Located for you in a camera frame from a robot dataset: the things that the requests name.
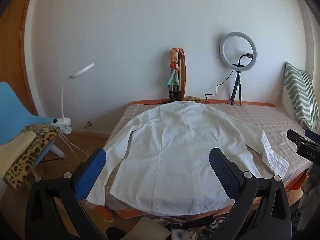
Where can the folded grey tripod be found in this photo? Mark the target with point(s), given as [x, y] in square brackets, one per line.
[175, 92]

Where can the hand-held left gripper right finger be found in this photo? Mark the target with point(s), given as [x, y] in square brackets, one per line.
[223, 175]

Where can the beige cardboard sheet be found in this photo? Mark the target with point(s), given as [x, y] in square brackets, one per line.
[150, 230]

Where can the leopard print cloth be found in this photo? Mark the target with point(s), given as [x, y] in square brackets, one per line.
[32, 145]

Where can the beige checked blanket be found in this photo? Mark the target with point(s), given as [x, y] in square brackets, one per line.
[250, 115]

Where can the beige cloth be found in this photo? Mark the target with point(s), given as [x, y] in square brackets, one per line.
[310, 197]

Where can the cream ribbed cloth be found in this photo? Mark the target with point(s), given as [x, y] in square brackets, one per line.
[15, 150]

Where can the orange patterned mattress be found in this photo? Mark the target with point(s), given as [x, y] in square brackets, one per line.
[296, 182]

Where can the blue chair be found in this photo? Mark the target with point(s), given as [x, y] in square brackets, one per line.
[15, 107]

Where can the metal door stopper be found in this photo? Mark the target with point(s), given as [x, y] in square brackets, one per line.
[88, 125]

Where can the colourful silk scarf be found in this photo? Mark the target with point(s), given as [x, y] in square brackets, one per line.
[173, 78]

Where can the white long-sleeved shirt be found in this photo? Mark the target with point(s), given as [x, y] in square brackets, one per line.
[175, 142]

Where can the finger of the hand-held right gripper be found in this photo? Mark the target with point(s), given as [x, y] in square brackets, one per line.
[303, 147]
[313, 135]

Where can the floral cloth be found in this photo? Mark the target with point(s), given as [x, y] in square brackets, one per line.
[182, 233]

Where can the white clip lamp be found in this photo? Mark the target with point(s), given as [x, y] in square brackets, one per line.
[63, 97]

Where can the black mini tripod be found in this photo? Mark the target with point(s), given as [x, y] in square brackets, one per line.
[236, 85]

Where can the green striped pillow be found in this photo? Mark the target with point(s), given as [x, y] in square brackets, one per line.
[297, 92]

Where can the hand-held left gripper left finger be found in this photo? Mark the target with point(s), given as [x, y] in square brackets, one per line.
[91, 175]

